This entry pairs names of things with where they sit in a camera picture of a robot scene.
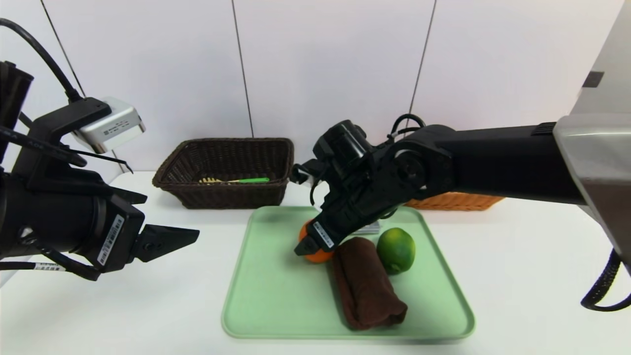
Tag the orange wicker basket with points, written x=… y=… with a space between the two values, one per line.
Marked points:
x=453 y=201

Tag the brown towel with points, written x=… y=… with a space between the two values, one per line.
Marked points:
x=367 y=291

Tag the light green plastic tray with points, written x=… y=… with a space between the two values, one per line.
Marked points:
x=276 y=296

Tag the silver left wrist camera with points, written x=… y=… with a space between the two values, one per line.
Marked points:
x=116 y=125

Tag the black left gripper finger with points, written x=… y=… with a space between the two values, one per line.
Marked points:
x=130 y=196
x=165 y=239

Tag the grey case with barcode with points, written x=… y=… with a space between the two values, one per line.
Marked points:
x=369 y=229

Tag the orange fruit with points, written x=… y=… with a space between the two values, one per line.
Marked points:
x=320 y=256

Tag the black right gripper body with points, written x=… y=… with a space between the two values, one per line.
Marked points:
x=323 y=235

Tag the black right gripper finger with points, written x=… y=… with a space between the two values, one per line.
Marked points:
x=304 y=248

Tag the green lime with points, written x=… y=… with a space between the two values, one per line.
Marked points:
x=396 y=250

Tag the grey wall outlet plate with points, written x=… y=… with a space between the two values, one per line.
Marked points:
x=593 y=79

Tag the dark brown wicker basket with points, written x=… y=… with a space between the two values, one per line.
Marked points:
x=231 y=197

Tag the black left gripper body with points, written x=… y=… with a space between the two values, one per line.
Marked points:
x=117 y=238

